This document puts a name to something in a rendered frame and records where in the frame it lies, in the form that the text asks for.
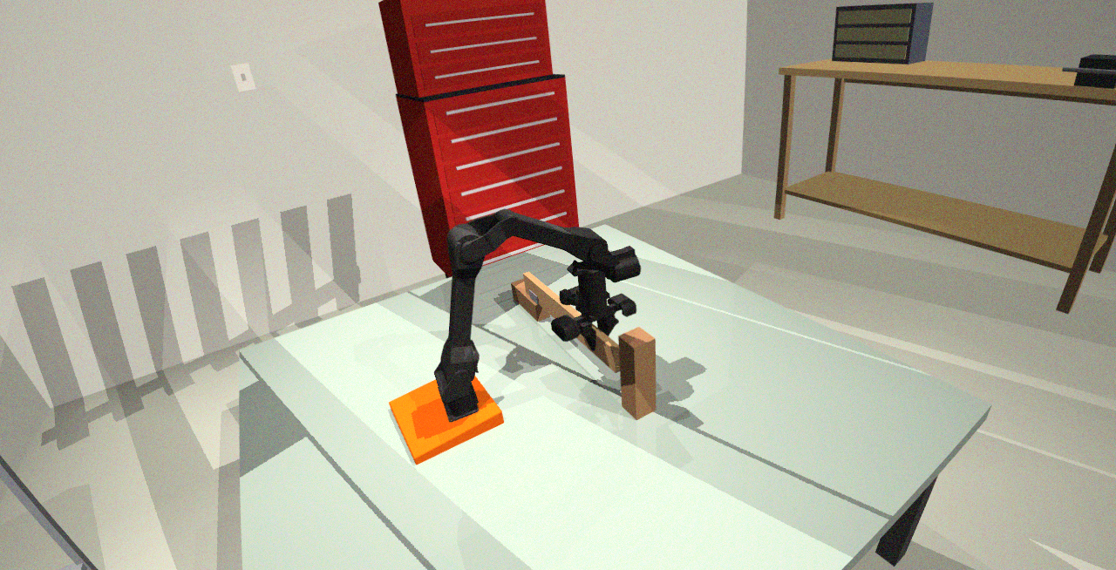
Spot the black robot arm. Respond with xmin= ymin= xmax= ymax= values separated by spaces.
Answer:
xmin=434 ymin=209 xmax=641 ymax=423

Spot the long wooden rail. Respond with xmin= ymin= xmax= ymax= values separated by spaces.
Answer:
xmin=523 ymin=272 xmax=620 ymax=373

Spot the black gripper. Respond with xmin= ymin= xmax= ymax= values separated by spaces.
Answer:
xmin=551 ymin=289 xmax=636 ymax=350

